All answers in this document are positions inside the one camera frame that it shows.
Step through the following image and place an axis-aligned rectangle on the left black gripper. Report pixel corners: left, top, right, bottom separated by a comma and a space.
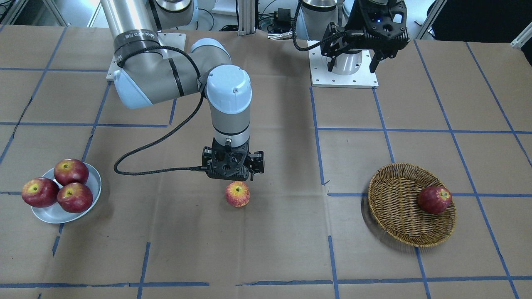
320, 0, 409, 74

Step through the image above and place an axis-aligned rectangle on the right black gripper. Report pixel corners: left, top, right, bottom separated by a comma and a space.
202, 139, 264, 181

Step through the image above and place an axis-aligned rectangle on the red yellow apple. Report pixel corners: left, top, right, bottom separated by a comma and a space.
225, 181, 250, 207

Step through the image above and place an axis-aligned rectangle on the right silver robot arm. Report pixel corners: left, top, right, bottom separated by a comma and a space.
101, 0, 264, 181

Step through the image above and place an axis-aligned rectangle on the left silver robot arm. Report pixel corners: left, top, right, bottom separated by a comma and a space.
291, 0, 410, 75

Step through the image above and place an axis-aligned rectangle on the woven wicker basket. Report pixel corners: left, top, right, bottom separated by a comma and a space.
367, 162, 457, 248

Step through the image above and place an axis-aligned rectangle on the red apple plate front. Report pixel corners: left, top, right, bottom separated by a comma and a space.
57, 182, 93, 213

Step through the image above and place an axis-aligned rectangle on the red apple plate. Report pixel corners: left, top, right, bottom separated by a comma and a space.
57, 182, 93, 213
21, 177, 59, 208
53, 158, 89, 186

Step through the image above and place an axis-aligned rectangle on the red apple plate back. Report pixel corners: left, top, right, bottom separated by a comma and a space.
21, 177, 59, 208
53, 158, 89, 186

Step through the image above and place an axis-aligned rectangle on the dark red apple in basket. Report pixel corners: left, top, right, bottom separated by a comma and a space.
417, 186, 453, 215

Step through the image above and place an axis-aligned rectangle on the light blue plate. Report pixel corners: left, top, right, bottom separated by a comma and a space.
32, 163, 101, 224

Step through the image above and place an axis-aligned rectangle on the black power adapter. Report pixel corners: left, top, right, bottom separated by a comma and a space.
274, 8, 291, 27

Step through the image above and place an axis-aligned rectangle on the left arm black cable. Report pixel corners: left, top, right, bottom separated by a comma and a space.
267, 0, 347, 52

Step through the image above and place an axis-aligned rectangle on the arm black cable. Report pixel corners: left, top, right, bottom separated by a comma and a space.
113, 45, 212, 176
267, 0, 347, 52

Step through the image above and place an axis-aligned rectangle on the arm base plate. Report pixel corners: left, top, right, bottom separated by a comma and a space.
308, 47, 379, 88
106, 32, 187, 81

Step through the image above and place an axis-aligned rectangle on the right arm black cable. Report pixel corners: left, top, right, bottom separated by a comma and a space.
113, 45, 212, 176

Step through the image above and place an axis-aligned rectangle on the aluminium frame post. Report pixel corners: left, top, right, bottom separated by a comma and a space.
236, 0, 258, 36

